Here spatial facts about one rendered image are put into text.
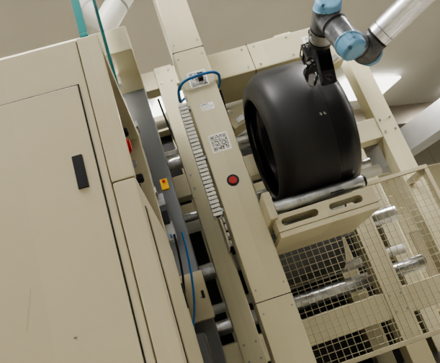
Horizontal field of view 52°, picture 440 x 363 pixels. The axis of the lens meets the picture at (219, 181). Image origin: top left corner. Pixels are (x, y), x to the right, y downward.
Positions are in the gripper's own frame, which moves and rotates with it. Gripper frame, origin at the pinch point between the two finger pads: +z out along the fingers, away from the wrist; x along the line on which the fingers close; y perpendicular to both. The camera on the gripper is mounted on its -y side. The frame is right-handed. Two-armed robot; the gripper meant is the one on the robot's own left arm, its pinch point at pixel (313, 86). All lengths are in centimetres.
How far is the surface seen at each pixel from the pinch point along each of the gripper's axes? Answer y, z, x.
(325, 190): -30.7, 17.7, 5.9
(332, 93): -3.8, 1.7, -5.4
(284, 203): -30.8, 17.8, 21.0
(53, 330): -63, -41, 83
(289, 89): 2.5, 1.8, 7.8
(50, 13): 264, 165, 119
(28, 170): -31, -44, 82
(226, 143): 0.5, 21.7, 31.8
